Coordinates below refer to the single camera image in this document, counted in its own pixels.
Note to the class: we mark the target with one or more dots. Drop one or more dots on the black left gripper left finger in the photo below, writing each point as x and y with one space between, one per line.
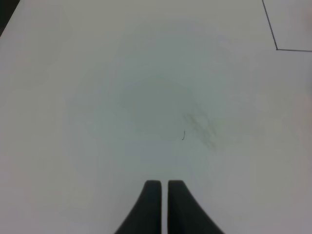
145 216

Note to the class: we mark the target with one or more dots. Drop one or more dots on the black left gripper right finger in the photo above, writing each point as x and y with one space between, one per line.
185 215

